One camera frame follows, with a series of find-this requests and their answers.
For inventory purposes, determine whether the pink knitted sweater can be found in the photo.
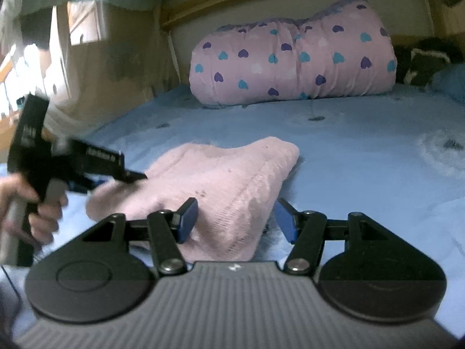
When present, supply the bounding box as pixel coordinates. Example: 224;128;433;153
86;136;300;262

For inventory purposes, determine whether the person's left hand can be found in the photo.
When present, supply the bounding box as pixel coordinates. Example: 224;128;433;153
1;173;69;245

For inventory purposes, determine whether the blue dandelion bed sheet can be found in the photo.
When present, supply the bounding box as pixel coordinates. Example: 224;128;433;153
1;87;464;348

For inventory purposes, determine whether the pink heart-patterned pillow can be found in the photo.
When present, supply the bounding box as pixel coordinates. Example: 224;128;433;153
189;0;396;107

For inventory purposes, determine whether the blue dandelion pillow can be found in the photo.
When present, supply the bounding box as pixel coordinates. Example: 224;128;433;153
430;63;465;106

